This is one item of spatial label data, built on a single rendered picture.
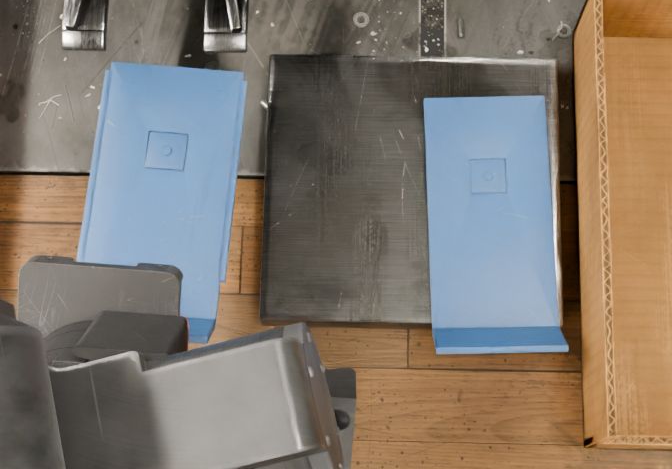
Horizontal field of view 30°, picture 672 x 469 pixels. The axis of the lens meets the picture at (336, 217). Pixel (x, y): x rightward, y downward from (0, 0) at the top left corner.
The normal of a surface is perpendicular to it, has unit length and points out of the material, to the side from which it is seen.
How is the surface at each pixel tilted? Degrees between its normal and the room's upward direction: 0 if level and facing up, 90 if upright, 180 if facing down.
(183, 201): 5
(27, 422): 55
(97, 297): 26
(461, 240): 0
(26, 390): 61
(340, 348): 0
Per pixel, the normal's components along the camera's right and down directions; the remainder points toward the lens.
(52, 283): -0.01, 0.19
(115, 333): 0.09, -0.98
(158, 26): -0.02, -0.25
